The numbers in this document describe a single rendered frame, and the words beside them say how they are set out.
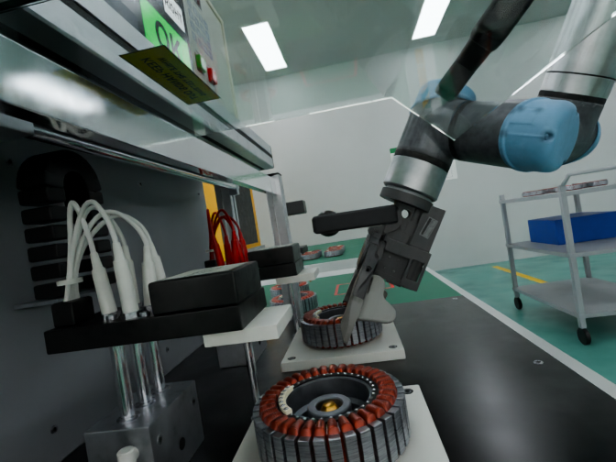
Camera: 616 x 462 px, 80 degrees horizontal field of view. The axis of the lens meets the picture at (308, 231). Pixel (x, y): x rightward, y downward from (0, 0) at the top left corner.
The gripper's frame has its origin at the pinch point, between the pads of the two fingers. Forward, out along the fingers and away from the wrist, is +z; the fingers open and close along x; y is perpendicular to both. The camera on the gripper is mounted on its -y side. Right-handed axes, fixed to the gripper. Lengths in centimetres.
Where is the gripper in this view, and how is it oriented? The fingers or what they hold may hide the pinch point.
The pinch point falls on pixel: (340, 324)
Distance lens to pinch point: 53.1
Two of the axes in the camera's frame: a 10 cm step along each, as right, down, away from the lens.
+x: 1.2, -0.3, 9.9
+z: -3.5, 9.3, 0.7
